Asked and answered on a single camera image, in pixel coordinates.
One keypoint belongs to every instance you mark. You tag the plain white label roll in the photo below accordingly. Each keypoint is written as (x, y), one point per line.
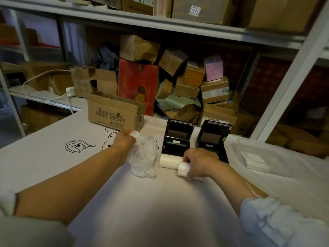
(168, 160)

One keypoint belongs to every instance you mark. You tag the white label roll red mark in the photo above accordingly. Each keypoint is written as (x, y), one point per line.
(182, 171)

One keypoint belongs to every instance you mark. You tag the pile of brown cardboard boxes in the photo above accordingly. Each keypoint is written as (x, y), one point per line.
(187, 87)

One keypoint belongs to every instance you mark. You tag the white metal shelving rack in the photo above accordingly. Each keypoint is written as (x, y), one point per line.
(180, 25)

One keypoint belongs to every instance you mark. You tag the clear plastic bag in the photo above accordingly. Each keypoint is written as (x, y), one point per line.
(144, 154)

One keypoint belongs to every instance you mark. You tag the grey left sleeve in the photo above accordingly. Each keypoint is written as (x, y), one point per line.
(28, 231)

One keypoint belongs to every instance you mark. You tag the open printed cardboard box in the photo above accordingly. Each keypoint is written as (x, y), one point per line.
(113, 113)

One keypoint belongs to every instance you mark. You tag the torn open brown carton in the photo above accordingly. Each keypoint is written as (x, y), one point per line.
(90, 81)

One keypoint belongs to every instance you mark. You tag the clear plastic storage container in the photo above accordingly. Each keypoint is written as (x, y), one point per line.
(287, 164)

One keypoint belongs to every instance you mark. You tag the small pink box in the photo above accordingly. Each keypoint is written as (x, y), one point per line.
(213, 68)

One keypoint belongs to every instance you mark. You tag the white power strip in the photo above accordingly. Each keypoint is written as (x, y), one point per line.
(71, 91)

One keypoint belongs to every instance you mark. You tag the large carton with white sticker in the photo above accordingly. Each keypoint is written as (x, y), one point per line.
(203, 8)

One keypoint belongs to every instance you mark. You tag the red fruit-print carton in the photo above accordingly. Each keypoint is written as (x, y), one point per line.
(137, 84)

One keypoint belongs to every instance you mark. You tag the person's left hand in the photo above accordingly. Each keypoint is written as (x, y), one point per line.
(123, 142)

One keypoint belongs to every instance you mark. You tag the person's right thumb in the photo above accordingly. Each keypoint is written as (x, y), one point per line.
(186, 158)

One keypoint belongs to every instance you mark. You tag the dark crumpled plastic bag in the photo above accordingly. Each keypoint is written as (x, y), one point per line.
(105, 59)

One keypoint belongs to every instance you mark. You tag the person's left forearm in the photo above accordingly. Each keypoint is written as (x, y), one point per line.
(77, 181)

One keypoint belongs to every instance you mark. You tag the person's left fingers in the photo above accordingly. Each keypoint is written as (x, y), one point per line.
(133, 133)

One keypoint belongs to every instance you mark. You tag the light blue right sleeve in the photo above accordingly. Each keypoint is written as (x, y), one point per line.
(280, 223)

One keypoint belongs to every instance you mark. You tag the black label printer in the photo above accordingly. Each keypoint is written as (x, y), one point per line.
(213, 141)
(177, 138)

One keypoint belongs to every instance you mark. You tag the person's right forearm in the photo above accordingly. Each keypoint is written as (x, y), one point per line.
(231, 181)

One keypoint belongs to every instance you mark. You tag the stack of white label sheets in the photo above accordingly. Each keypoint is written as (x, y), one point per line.
(257, 160)

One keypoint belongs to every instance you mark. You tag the person's right hand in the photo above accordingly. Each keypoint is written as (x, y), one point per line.
(203, 162)

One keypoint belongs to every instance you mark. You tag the pale green paper envelope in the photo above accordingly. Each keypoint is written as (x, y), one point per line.
(177, 102)

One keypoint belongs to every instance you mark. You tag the large plain brown carton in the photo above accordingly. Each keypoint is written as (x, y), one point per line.
(280, 12)

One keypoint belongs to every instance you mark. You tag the white cartoon-print table cover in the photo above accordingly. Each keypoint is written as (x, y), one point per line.
(77, 149)

